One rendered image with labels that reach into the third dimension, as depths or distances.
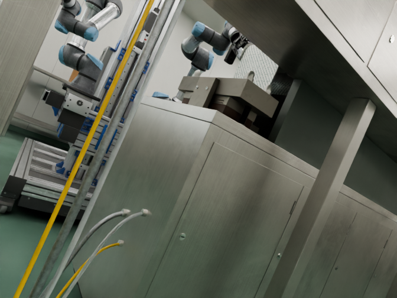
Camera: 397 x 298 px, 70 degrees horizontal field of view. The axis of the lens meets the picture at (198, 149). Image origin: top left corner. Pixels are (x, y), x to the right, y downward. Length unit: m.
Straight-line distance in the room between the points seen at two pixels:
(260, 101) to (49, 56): 3.92
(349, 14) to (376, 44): 0.16
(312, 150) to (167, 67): 4.13
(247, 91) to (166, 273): 0.60
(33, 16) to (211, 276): 0.87
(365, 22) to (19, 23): 0.77
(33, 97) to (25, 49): 4.11
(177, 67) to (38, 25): 4.72
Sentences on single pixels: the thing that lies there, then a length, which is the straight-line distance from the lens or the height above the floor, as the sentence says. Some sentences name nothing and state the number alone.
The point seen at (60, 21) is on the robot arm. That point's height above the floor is 1.10.
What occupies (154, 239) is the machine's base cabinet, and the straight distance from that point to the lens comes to 0.87.
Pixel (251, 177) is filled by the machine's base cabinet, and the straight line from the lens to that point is 0.96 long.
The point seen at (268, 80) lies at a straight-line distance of 1.13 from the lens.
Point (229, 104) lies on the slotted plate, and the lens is 0.92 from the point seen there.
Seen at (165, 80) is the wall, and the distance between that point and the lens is 5.05.
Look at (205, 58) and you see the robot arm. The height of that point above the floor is 1.35.
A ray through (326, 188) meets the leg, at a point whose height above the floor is 0.83.
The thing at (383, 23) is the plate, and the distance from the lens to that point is 0.99.
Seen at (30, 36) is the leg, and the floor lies 0.82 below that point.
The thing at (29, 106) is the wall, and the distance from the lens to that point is 4.59.
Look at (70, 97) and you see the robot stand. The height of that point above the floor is 0.75.
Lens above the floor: 0.77
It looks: level
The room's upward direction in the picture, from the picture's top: 24 degrees clockwise
